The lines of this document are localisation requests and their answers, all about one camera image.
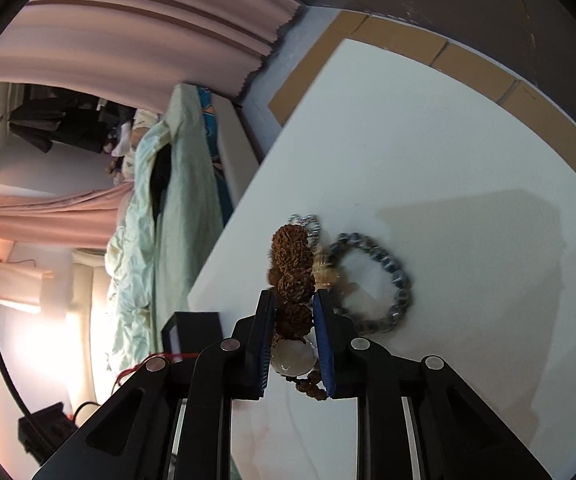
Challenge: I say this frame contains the red cord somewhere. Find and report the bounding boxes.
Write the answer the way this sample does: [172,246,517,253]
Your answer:
[114,351,199,393]

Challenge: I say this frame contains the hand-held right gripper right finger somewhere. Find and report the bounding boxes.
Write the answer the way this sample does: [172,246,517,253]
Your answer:
[313,290,553,480]

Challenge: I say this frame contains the beige tassel ornament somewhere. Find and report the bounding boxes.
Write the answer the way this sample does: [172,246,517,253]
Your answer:
[315,246,356,303]

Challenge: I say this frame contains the brown rudraksha bead bracelet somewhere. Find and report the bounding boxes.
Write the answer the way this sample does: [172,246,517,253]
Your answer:
[267,224,329,402]

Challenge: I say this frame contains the pink window curtain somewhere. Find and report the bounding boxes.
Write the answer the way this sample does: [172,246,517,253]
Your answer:
[0,182,136,252]

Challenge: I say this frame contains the dark grey bead bracelet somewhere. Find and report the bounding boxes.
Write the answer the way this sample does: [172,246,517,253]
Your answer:
[328,232,415,336]

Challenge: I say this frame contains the black electronic device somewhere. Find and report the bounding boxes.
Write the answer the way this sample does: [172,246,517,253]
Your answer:
[17,402,78,467]

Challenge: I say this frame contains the pale green quilt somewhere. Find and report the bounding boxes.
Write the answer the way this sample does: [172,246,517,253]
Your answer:
[104,84,226,373]

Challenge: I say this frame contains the long pink curtain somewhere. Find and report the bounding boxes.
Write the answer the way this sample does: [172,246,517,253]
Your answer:
[15,0,305,98]

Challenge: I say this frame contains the pile of plush toys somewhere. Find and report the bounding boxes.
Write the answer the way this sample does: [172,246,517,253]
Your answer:
[104,109,161,183]

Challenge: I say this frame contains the silver chain pendant necklace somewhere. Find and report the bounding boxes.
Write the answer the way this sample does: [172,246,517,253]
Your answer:
[287,213,325,243]

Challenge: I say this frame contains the flattened cardboard sheet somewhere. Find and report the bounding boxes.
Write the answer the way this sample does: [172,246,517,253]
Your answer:
[267,9,576,171]

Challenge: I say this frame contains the black jewelry box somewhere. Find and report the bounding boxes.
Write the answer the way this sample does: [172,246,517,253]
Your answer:
[160,311,223,357]

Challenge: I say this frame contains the hanging dark clothes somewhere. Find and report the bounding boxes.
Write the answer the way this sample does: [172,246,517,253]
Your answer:
[7,85,121,155]

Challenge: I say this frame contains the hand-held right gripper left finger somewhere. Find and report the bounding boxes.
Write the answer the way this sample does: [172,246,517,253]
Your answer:
[30,290,276,480]

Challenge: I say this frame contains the black garment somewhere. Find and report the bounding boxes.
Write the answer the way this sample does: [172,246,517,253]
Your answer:
[149,146,173,221]

